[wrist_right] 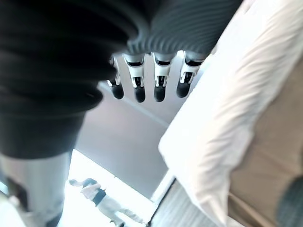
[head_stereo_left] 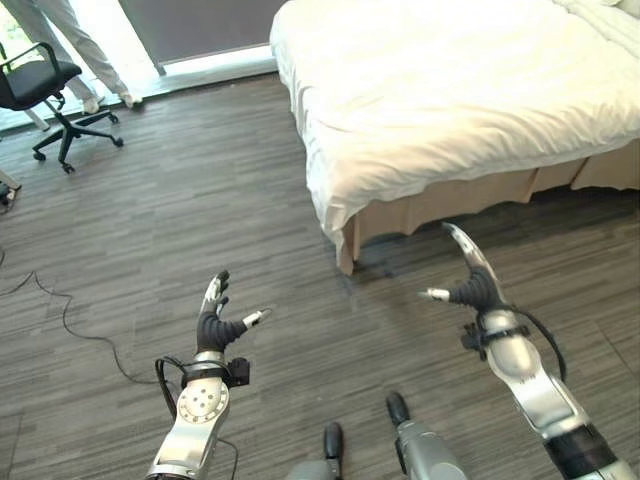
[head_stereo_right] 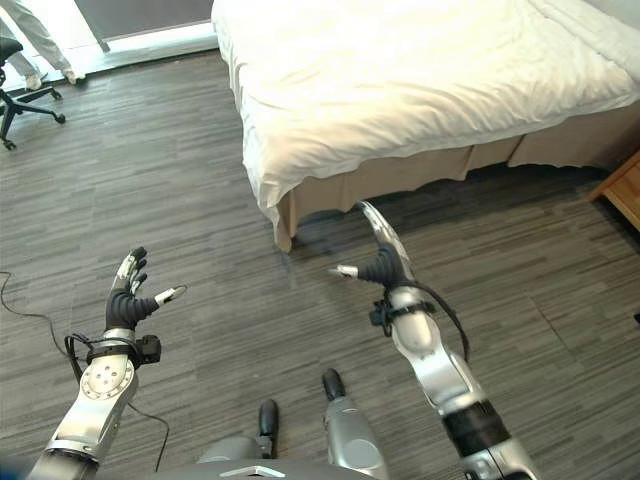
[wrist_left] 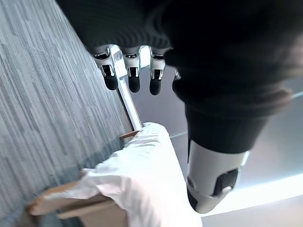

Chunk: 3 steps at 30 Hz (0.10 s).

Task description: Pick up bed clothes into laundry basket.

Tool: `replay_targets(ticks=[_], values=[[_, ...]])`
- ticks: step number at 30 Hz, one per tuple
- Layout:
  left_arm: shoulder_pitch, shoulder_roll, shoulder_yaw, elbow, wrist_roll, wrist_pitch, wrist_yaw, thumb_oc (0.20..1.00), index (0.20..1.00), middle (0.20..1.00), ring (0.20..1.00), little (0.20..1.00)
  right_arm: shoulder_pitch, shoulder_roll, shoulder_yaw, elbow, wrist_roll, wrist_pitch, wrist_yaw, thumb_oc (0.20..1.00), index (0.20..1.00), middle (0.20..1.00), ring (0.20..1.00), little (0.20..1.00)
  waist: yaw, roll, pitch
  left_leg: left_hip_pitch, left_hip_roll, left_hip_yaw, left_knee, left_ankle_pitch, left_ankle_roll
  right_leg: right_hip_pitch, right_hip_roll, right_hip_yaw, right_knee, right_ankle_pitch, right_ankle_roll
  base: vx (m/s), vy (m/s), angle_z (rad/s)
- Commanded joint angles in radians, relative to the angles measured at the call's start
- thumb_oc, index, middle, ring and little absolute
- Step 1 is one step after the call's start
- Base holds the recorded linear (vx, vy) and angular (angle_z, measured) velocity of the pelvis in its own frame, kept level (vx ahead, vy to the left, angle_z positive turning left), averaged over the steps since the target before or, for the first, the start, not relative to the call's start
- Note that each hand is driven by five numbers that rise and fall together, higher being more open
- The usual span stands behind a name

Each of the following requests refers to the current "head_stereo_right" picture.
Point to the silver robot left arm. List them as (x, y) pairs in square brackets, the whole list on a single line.
[(90, 395)]

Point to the white crumpled duvet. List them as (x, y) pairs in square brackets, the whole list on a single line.
[(597, 30)]

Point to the silver robot left leg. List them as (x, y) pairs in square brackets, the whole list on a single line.
[(260, 435)]

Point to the wooden nightstand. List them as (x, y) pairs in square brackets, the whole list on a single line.
[(622, 187)]

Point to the beige bed skirt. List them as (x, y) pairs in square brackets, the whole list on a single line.
[(430, 175)]

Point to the silver robot torso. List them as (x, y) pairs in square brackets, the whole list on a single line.
[(250, 472)]

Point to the black office chair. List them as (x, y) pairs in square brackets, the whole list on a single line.
[(22, 90)]

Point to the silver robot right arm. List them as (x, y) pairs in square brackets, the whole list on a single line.
[(450, 380)]

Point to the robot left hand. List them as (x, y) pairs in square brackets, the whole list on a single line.
[(125, 305)]

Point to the person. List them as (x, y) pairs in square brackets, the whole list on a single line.
[(37, 45)]

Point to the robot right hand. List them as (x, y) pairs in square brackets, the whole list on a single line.
[(385, 260)]

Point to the white bed sheet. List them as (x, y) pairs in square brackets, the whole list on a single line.
[(400, 85)]

